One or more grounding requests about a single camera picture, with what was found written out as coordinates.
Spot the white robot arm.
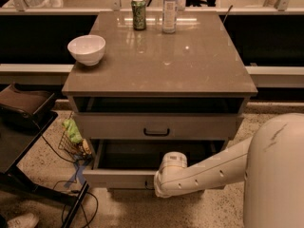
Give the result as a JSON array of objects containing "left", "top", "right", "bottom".
[{"left": 154, "top": 113, "right": 304, "bottom": 228}]

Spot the grey drawer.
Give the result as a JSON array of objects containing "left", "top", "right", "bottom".
[
  {"left": 83, "top": 140, "right": 225, "bottom": 190},
  {"left": 74, "top": 113, "right": 243, "bottom": 140}
]

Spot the white ceramic bowl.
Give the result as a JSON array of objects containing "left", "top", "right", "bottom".
[{"left": 67, "top": 35, "right": 105, "bottom": 66}]

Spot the wire basket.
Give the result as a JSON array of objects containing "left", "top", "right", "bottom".
[{"left": 59, "top": 126, "right": 92, "bottom": 161}]

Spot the green soda can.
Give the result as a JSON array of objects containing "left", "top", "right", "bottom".
[{"left": 131, "top": 0, "right": 146, "bottom": 30}]

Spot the grey drawer cabinet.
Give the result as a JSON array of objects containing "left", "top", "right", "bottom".
[{"left": 61, "top": 10, "right": 258, "bottom": 193}]

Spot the green plush toy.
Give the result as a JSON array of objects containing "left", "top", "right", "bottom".
[{"left": 62, "top": 119, "right": 83, "bottom": 144}]

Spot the black cable on floor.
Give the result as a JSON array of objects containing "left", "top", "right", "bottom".
[{"left": 41, "top": 133, "right": 100, "bottom": 228}]

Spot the blue tape cross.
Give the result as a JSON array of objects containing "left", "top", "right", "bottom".
[{"left": 64, "top": 161, "right": 90, "bottom": 188}]

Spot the clear plastic water bottle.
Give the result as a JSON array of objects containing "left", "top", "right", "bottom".
[{"left": 161, "top": 0, "right": 179, "bottom": 33}]

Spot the white shoe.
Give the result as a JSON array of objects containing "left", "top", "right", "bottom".
[{"left": 8, "top": 213, "right": 39, "bottom": 228}]

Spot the black cart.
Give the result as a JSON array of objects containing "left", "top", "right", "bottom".
[{"left": 0, "top": 84, "right": 88, "bottom": 228}]

